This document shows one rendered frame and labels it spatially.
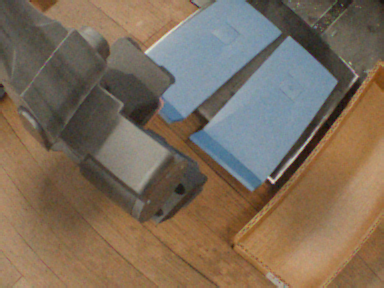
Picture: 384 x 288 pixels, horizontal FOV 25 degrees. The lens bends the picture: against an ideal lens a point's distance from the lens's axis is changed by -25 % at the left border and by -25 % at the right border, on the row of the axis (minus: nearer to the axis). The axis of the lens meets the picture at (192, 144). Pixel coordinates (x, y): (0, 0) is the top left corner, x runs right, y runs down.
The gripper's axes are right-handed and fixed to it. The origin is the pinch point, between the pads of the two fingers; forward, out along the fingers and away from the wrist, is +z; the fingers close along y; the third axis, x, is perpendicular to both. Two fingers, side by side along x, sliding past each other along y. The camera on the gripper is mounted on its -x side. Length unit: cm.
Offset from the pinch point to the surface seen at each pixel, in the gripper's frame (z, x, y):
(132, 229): -1.2, -7.4, -9.8
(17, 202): -5.3, 3.1, -17.3
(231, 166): -0.5, -9.7, 0.8
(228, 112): 3.3, -6.0, 2.8
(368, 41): 15.5, -11.1, 19.6
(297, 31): 9.7, -4.7, 13.3
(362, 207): 7.0, -23.3, 5.8
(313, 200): 5.2, -17.6, 2.5
